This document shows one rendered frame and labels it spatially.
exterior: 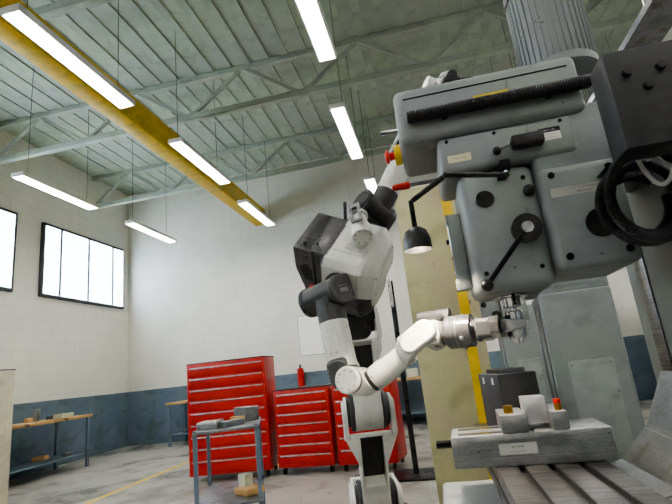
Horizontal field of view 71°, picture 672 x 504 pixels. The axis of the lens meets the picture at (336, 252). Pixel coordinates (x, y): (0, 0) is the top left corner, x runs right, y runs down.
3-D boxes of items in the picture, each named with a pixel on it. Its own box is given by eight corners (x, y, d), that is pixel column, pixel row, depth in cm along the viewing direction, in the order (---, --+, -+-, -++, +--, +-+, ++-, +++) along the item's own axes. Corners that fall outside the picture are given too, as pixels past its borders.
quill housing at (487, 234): (477, 295, 114) (455, 174, 121) (471, 304, 133) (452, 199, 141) (560, 284, 110) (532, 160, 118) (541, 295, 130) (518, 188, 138)
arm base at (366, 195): (341, 219, 174) (361, 214, 165) (354, 191, 179) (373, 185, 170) (369, 240, 181) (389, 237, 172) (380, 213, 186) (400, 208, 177)
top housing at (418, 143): (399, 144, 124) (390, 90, 127) (405, 180, 149) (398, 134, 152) (589, 107, 115) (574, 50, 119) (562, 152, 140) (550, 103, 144)
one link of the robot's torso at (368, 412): (346, 432, 182) (334, 314, 197) (391, 426, 182) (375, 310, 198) (347, 433, 167) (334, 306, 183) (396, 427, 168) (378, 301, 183)
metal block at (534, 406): (526, 424, 111) (521, 397, 113) (523, 420, 117) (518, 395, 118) (549, 422, 110) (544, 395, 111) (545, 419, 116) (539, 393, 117)
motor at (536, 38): (531, 67, 124) (507, -32, 132) (518, 106, 143) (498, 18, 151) (612, 50, 120) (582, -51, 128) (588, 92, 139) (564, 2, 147)
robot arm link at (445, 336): (455, 344, 122) (414, 349, 127) (466, 351, 130) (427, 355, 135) (450, 302, 126) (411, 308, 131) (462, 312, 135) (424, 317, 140)
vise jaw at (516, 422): (502, 434, 108) (499, 416, 109) (497, 425, 122) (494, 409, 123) (530, 432, 107) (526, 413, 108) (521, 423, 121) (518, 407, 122)
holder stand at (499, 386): (508, 439, 140) (496, 370, 144) (487, 429, 161) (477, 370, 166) (548, 434, 140) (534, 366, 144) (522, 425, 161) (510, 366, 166)
